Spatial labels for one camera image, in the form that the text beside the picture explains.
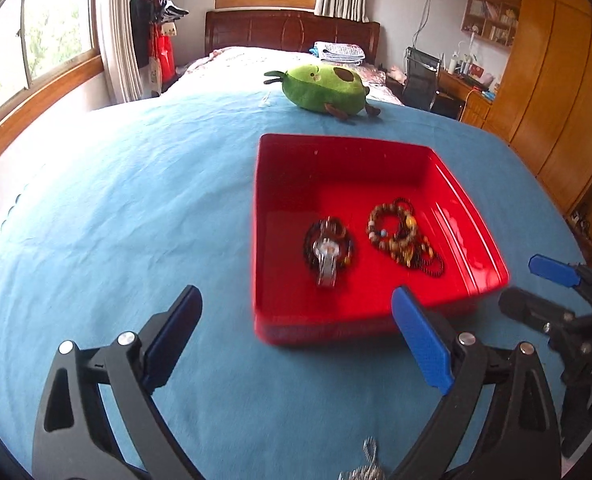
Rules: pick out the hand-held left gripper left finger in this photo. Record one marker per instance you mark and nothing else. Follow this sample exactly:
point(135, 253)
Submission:
point(173, 340)

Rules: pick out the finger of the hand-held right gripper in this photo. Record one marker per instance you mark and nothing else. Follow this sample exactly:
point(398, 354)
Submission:
point(526, 305)
point(551, 267)

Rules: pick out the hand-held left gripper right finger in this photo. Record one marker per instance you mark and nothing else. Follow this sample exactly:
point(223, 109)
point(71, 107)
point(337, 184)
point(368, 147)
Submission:
point(423, 340)

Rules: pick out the silver wristwatch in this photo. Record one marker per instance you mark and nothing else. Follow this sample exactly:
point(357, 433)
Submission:
point(326, 249)

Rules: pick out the wooden desk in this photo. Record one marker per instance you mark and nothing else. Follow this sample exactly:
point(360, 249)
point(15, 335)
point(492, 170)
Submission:
point(473, 105)

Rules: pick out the wooden wardrobe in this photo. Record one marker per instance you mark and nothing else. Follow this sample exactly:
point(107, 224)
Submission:
point(551, 85)

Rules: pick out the small red desk box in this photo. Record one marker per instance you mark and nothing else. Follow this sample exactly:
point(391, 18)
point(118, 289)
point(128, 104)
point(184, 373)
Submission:
point(477, 70)

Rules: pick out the white bottle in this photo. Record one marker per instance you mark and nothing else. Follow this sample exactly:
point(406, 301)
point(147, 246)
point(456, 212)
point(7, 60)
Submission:
point(452, 64)

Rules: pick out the black office chair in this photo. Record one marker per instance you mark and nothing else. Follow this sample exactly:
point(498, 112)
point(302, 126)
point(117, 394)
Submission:
point(418, 77)

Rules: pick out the white desk lamp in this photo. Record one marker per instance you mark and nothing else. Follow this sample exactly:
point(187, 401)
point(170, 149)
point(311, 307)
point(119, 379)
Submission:
point(468, 47)

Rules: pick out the pink plush toy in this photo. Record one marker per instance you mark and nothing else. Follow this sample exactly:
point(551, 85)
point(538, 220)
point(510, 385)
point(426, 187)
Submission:
point(396, 74)

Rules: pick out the green avocado plush toy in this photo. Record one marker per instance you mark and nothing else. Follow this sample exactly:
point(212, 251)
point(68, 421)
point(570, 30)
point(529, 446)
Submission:
point(321, 87)

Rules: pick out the red bag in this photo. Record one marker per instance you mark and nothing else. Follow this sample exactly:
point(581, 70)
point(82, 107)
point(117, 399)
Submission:
point(164, 55)

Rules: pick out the folded patterned blanket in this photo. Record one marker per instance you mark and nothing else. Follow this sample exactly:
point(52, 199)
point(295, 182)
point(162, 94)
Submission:
point(338, 52)

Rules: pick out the white sheer curtain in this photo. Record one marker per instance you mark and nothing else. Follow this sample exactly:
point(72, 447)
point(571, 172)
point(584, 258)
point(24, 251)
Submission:
point(118, 35)

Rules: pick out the black jacket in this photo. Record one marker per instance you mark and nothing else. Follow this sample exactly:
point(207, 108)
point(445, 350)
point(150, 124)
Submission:
point(139, 25)

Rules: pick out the dark wooden headboard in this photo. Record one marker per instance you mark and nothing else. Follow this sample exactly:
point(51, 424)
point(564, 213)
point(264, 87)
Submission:
point(276, 30)

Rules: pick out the wooden wall shelf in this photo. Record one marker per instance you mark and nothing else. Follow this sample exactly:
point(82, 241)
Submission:
point(491, 22)

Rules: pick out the large wooden frame window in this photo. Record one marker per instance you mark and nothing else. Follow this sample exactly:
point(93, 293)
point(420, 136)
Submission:
point(35, 35)

